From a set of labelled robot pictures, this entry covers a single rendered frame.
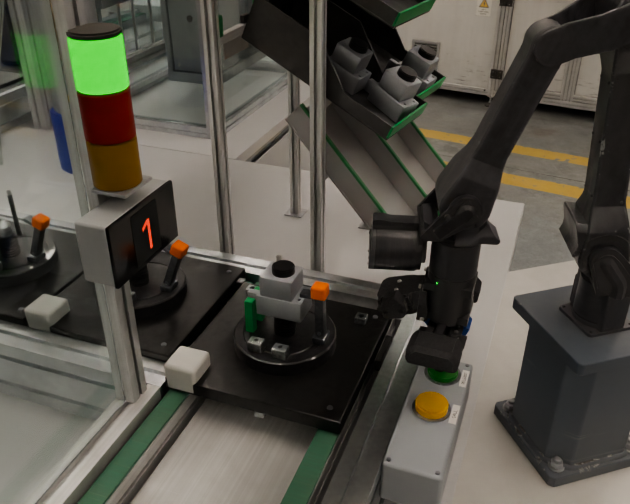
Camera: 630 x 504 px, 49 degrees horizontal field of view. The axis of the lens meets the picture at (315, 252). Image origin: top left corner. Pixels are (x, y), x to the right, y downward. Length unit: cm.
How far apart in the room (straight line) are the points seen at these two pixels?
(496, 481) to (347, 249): 61
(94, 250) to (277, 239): 75
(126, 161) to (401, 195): 61
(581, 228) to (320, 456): 39
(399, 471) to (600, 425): 27
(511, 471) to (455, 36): 422
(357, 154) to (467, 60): 384
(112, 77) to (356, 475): 49
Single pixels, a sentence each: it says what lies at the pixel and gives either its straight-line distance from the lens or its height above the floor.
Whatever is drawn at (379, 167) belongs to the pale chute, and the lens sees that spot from 121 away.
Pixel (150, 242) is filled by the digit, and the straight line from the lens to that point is 77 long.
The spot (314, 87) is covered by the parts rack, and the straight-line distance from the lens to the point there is 103.
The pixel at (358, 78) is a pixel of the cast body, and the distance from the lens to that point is 108.
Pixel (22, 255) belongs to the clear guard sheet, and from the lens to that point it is 70.
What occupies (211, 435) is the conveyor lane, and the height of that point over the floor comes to 92.
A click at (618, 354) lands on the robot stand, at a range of 87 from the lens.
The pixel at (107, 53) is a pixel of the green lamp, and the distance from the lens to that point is 68.
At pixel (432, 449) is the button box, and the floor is 96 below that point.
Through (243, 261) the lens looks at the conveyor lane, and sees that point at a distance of 116.
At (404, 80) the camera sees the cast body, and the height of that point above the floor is 126.
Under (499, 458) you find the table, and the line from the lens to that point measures 99.
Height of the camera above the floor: 156
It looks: 31 degrees down
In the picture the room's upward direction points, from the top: straight up
